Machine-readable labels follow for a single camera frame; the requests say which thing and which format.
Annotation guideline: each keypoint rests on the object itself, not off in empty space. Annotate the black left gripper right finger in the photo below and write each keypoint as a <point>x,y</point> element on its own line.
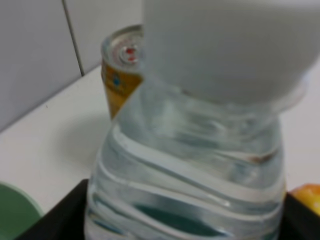
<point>298,221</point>

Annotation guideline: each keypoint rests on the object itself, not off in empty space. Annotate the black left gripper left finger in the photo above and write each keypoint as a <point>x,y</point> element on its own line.
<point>65,221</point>

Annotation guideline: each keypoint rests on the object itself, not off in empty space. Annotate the clear plastic water bottle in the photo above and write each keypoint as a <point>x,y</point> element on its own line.
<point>196,153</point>

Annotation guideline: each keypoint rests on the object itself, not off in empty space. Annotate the green plastic bowl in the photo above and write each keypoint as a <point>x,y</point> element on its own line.
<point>18,211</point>

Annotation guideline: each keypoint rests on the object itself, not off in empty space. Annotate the gold energy drink can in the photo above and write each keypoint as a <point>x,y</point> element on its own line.
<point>120,73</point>

